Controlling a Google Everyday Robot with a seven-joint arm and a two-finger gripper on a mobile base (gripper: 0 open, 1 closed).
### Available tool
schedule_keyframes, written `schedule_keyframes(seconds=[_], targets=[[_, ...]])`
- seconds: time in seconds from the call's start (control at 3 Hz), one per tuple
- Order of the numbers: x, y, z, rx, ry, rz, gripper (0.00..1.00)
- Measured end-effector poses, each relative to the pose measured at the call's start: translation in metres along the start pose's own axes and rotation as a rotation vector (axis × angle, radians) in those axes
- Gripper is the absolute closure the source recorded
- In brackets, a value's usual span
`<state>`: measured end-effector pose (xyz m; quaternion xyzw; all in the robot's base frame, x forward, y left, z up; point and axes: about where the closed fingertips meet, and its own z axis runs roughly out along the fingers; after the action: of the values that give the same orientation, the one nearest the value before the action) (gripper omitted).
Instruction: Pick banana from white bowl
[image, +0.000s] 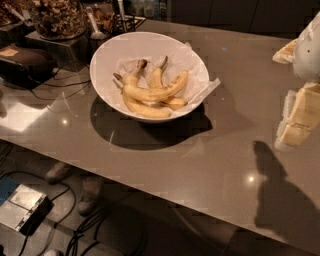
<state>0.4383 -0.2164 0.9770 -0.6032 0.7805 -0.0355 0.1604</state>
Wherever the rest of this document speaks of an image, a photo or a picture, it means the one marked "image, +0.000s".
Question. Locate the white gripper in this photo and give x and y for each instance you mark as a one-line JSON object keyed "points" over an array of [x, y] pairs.
{"points": [[308, 53]]}

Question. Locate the curved yellow banana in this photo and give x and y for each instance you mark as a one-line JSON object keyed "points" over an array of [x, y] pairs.
{"points": [[154, 94]]}

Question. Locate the rear right yellow banana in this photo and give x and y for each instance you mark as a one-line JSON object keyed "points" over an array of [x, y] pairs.
{"points": [[155, 82]]}

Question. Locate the front left yellow banana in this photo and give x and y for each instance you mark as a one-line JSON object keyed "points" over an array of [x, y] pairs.
{"points": [[136, 106]]}

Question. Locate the white ceramic bowl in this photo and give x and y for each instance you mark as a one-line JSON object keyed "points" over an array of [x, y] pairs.
{"points": [[120, 55]]}

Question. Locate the white paper liner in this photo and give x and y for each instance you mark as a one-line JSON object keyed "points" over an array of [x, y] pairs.
{"points": [[181, 59]]}

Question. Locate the metal scoop in cup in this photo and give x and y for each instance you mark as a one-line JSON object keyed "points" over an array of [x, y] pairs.
{"points": [[97, 37]]}

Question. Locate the right grey shoe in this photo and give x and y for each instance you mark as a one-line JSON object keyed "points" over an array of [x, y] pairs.
{"points": [[91, 189]]}

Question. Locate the grey shoe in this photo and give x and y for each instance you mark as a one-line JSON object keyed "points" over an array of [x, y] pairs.
{"points": [[91, 189], [57, 172]]}

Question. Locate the glass jar of nuts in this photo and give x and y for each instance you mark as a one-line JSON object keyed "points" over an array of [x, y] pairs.
{"points": [[57, 19]]}

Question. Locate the left grey shoe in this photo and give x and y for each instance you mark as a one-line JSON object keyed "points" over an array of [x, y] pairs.
{"points": [[57, 172]]}

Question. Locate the black appliance with label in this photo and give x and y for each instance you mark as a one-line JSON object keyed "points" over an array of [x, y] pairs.
{"points": [[25, 67]]}

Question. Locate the silver box on floor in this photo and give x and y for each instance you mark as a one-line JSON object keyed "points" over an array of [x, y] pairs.
{"points": [[24, 209]]}

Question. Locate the blue object on floor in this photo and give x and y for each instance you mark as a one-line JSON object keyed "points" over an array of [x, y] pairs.
{"points": [[7, 187]]}

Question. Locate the black wire basket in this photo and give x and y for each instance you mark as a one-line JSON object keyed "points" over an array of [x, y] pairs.
{"points": [[129, 24]]}

